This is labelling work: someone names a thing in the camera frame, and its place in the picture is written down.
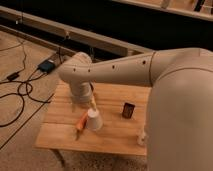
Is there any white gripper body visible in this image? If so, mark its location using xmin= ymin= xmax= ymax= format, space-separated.
xmin=69 ymin=83 xmax=92 ymax=103

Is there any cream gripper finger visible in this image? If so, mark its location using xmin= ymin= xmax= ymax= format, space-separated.
xmin=71 ymin=101 xmax=76 ymax=112
xmin=90 ymin=97 xmax=97 ymax=111

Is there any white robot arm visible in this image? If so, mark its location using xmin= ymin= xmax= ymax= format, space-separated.
xmin=59 ymin=48 xmax=213 ymax=171

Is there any dark brown eraser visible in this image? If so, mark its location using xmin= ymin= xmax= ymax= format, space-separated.
xmin=122 ymin=103 xmax=135 ymax=119

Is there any orange carrot toy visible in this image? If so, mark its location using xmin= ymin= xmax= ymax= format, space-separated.
xmin=75 ymin=112 xmax=87 ymax=139

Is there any wooden table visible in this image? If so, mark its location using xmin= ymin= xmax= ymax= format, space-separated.
xmin=36 ymin=82 xmax=150 ymax=155

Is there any blue power adapter box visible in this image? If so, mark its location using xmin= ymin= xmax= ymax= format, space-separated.
xmin=38 ymin=60 xmax=55 ymax=74

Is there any white squeeze bottle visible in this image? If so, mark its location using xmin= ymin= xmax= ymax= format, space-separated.
xmin=137 ymin=126 xmax=147 ymax=147

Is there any metal table leg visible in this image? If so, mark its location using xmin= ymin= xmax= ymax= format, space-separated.
xmin=51 ymin=149 xmax=66 ymax=168

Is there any small black power brick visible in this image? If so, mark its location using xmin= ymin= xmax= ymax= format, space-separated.
xmin=7 ymin=72 xmax=19 ymax=81

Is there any black floor cable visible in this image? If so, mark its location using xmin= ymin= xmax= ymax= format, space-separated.
xmin=0 ymin=36 xmax=68 ymax=128

